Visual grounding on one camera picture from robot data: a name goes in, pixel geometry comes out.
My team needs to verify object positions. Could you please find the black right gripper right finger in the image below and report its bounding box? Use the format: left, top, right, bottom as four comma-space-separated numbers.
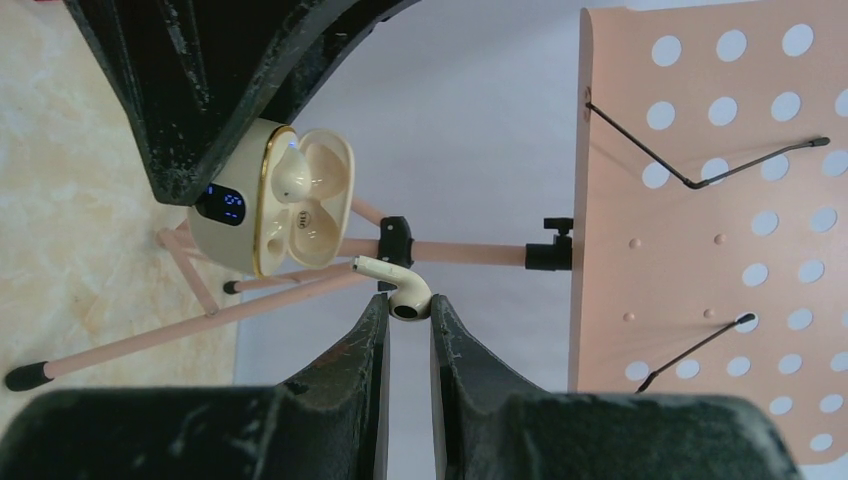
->
430, 295, 802, 479

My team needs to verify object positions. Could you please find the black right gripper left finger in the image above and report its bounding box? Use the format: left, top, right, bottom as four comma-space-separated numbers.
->
1, 294, 390, 479

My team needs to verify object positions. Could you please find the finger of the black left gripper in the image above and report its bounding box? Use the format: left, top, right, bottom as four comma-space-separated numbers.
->
260, 0, 417, 124
62, 0, 372, 207

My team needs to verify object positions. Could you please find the beige charging case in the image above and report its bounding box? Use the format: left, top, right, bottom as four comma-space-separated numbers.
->
187, 119, 355, 277

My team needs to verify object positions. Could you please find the beige stem earbud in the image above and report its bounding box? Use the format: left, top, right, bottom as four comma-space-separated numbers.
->
350, 255, 433, 322

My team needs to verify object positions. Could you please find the small beige earbud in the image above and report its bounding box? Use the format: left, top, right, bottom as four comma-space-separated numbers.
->
271, 146, 312, 204

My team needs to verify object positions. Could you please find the pink music stand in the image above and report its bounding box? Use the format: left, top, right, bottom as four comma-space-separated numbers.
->
1, 1, 847, 479

